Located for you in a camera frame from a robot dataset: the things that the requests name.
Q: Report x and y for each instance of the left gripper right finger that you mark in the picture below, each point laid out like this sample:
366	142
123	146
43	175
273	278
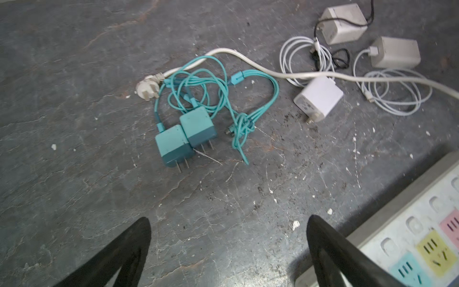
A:
334	258

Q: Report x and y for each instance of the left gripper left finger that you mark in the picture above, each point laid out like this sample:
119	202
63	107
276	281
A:
125	257

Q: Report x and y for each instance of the white multicolour power strip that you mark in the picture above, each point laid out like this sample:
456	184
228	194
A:
415	236

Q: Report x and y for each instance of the teal charger cube front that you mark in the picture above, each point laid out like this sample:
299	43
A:
173	145

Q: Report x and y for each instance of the teal charger cube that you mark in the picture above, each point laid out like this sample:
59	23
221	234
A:
196	130
173	145

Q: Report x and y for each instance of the white charger cube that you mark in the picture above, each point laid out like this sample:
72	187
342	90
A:
318	98

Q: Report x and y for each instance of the white charger with black cable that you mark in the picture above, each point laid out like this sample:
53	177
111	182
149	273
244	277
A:
342	24

